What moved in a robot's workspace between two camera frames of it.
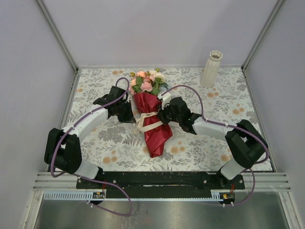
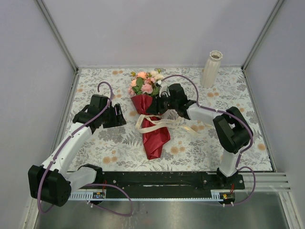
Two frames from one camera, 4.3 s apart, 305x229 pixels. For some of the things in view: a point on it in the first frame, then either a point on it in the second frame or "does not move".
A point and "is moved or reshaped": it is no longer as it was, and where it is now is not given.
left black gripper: (129, 118) → (118, 119)
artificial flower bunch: (152, 82) does not move
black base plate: (155, 184) does not move
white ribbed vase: (210, 70) does not move
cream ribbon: (140, 121) is moved or reshaped
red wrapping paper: (156, 138) is moved or reshaped
